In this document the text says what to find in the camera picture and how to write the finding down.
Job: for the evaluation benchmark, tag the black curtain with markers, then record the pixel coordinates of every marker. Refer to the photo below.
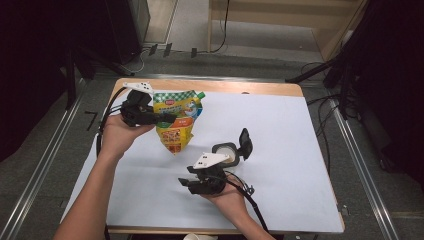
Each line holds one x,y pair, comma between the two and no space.
393,83
26,66

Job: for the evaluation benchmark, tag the white paper mat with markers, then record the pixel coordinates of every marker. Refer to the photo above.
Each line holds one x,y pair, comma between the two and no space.
283,200

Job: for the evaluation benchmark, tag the person's right hand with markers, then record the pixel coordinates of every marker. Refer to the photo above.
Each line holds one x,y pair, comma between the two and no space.
231,200

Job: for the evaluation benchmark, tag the yellow green spout pouch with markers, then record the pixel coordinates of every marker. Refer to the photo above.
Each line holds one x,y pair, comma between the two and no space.
180,133

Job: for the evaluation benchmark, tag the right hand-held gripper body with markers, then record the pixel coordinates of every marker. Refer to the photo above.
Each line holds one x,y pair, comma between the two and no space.
208,183

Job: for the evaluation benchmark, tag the metal floor rail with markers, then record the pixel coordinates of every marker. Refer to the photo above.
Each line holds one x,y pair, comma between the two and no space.
44,166
361,170

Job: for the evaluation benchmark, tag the black stand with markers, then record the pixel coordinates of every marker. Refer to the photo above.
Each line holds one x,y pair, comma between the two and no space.
70,86
310,71

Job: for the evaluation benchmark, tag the small black floor plate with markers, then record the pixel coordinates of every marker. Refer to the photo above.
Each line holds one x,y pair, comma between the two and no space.
194,52
153,49
167,49

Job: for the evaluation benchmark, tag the white cup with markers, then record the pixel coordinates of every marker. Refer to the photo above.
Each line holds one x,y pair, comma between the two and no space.
200,237

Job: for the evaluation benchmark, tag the light wooden frame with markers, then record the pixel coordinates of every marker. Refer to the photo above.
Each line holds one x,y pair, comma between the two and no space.
210,26

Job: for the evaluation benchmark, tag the person's left hand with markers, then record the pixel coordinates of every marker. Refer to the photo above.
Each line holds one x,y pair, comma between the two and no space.
116,136

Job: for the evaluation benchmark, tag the dark cabinet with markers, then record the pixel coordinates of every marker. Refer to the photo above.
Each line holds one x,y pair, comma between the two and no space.
120,26

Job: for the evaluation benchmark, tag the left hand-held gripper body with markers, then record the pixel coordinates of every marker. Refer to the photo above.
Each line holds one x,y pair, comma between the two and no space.
136,110

